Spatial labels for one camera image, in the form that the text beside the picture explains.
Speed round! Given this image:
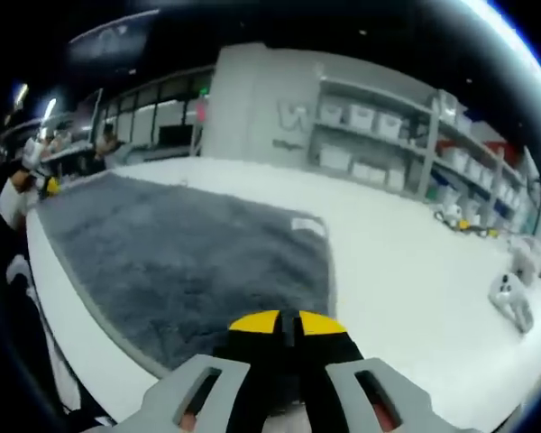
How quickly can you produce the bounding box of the person's left hand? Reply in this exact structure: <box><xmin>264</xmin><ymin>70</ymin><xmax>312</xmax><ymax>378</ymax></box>
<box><xmin>7</xmin><ymin>167</ymin><xmax>40</xmax><ymax>193</ymax></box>

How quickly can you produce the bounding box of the grey metal storage shelf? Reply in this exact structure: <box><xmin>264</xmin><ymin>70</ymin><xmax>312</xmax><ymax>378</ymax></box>
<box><xmin>308</xmin><ymin>74</ymin><xmax>541</xmax><ymax>235</ymax></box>

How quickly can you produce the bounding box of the white table device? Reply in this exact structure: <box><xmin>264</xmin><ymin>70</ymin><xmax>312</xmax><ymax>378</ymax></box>
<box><xmin>489</xmin><ymin>272</ymin><xmax>536</xmax><ymax>334</ymax></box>
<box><xmin>507</xmin><ymin>236</ymin><xmax>541</xmax><ymax>292</ymax></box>

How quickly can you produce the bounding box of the yellow black table tool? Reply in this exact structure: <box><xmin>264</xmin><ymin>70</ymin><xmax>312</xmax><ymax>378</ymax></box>
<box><xmin>435</xmin><ymin>202</ymin><xmax>500</xmax><ymax>239</ymax></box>

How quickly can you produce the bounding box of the person in black shirt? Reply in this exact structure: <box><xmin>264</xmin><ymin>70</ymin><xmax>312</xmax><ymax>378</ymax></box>
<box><xmin>0</xmin><ymin>216</ymin><xmax>114</xmax><ymax>433</ymax></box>

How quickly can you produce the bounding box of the grey towel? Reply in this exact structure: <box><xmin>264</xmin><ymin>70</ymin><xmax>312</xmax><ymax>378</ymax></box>
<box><xmin>36</xmin><ymin>173</ymin><xmax>334</xmax><ymax>376</ymax></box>

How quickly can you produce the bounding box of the large dark hanging monitor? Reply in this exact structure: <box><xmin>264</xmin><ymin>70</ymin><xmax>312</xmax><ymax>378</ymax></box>
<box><xmin>67</xmin><ymin>11</ymin><xmax>161</xmax><ymax>73</ymax></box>

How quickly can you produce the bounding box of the row of white storage boxes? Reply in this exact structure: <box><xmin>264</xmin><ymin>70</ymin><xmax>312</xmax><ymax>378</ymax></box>
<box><xmin>317</xmin><ymin>101</ymin><xmax>537</xmax><ymax>226</ymax></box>

